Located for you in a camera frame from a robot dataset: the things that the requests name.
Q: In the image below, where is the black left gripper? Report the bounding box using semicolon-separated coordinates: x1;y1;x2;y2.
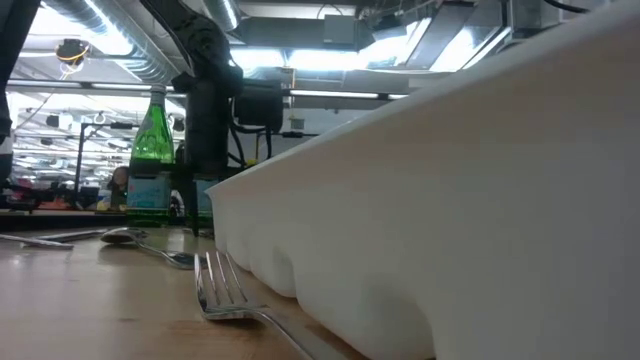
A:
130;94;246;237

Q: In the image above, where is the silver spoon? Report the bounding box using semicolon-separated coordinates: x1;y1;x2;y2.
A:
99;227;197;270

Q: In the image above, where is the green glass water bottle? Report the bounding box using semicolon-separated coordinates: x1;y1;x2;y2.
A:
125;83;176;226
194;177;220;225

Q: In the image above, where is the person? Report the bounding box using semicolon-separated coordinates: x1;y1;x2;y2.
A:
0;142;15;187
106;165;130;212

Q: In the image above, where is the silver fork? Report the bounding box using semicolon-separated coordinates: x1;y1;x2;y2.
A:
192;249;351;360

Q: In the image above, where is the silver table knife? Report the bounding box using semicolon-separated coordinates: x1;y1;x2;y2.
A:
37;227;114;242
0;232;75;251

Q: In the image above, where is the ceiling light panel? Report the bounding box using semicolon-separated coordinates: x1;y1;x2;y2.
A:
229;47;371;72

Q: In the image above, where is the grey ceiling box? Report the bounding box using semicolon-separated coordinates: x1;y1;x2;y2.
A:
323;14;359;46

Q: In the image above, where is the white plastic cutlery tray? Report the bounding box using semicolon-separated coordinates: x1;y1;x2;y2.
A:
205;0;640;360

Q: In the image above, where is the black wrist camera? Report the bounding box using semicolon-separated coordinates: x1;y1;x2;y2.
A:
233;82;285;135

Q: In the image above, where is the black metal frame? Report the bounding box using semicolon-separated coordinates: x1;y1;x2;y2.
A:
73;121;136;211

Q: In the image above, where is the black table frame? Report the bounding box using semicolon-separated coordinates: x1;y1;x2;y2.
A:
0;208;129;232

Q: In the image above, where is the silver air duct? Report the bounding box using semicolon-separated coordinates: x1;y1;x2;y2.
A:
42;0;241;86

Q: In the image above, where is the hanging yellow cable reel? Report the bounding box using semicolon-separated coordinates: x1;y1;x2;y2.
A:
55;38;91;69

